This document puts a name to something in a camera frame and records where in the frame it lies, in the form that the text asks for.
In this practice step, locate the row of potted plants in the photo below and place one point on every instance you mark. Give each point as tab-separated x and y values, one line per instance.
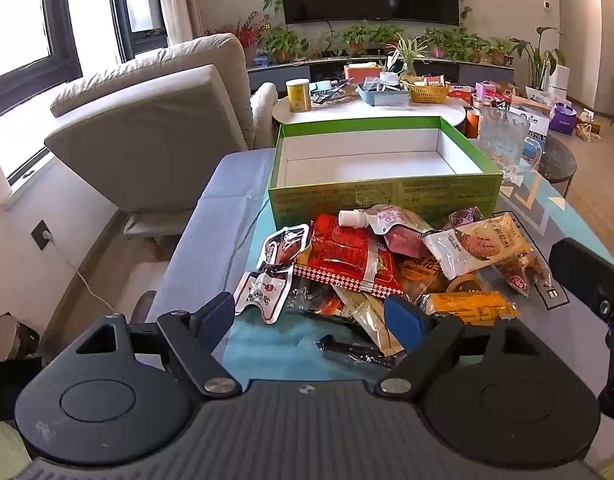
357	35

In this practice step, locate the pink box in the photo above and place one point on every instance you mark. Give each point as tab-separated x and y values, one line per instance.
485	92

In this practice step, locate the dark round side table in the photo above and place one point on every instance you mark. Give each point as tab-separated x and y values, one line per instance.
559	160

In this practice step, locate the orange cup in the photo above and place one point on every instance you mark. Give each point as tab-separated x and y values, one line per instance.
473	125

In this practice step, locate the tall leafy floor plant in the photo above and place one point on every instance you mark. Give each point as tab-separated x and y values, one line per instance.
537	55

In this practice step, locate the purple gift bag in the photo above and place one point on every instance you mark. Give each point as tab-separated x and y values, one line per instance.
562	122

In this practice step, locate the large black-framed window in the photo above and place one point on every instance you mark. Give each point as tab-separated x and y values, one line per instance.
17	20

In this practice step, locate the purple snack packet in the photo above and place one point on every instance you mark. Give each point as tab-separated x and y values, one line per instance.
462	217

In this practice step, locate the dark red snack packet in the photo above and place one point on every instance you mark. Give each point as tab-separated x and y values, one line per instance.
322	305

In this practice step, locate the black wall outlet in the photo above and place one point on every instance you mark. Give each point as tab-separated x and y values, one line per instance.
41	234

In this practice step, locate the pink spouted pouch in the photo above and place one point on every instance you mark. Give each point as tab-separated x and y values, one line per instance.
392	230

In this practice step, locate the white air purifier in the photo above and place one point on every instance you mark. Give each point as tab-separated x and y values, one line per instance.
561	80

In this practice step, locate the black glossy snack packet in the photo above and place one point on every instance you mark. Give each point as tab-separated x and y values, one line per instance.
352	352

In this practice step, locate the lavender cloth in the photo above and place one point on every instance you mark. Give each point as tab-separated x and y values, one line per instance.
212	220

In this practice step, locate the red-logo vacuum snack packet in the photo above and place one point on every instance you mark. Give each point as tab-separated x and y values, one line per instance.
282	250

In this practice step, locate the orange tissue box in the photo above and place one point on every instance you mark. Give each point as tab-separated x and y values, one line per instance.
362	72

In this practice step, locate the red flower arrangement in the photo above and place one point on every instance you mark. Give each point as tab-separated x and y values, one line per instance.
247	35

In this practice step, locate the beige armchair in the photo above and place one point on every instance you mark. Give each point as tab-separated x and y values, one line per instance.
152	125

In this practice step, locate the green cardboard box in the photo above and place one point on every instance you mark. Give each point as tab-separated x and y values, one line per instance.
387	195

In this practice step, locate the grey television cabinet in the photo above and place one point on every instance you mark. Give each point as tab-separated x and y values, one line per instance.
482	72

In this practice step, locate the beige long snack packet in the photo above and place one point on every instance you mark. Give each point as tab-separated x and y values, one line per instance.
372	320

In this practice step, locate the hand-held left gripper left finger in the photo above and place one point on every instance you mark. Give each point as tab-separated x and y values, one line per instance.
219	312

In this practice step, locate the white cookie packet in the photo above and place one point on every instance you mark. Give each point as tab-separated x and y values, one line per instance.
474	245

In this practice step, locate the red checkered snack packet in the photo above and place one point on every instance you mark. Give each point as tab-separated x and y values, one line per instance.
337	255

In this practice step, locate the spider plant in vase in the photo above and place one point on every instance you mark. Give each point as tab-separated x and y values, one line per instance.
409	52

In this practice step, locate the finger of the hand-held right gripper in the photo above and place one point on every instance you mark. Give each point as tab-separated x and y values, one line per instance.
587	275

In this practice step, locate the yellow woven basket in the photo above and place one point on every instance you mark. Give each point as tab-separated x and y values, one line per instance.
427	94

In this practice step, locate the round white table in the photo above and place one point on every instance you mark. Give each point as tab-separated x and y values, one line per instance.
337	110

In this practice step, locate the sausage snack packet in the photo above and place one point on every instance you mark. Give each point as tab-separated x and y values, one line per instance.
519	275

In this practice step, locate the blue plastic basket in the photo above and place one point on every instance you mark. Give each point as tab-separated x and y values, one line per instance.
382	95

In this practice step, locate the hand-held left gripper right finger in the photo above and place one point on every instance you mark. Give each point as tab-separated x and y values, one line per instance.
404	317

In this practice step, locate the glass pitcher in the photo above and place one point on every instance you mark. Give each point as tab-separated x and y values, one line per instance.
502	135

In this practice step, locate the narrow black-framed window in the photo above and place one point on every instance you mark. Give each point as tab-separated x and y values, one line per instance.
142	5

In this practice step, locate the white box blue label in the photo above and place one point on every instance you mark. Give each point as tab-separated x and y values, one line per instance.
537	127

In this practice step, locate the white sheer curtain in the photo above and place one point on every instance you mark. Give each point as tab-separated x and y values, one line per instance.
182	0

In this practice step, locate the brown fried-twist snack packet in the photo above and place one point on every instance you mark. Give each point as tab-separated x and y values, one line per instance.
419	272

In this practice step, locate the yellow can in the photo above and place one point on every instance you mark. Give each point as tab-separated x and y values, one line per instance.
299	97

